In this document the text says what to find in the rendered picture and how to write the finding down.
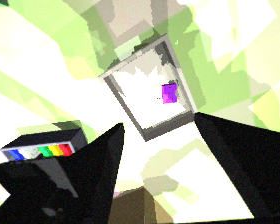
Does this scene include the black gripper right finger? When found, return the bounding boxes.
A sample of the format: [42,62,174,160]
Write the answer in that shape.
[194,112,280,218]

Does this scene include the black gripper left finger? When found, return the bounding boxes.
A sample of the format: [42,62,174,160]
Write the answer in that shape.
[0,122,125,224]

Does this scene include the white square tray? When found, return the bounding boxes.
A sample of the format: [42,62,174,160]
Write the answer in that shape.
[98,33,199,145]

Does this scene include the grey fuse block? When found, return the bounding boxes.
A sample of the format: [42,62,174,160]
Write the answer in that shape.
[0,128,88,161]

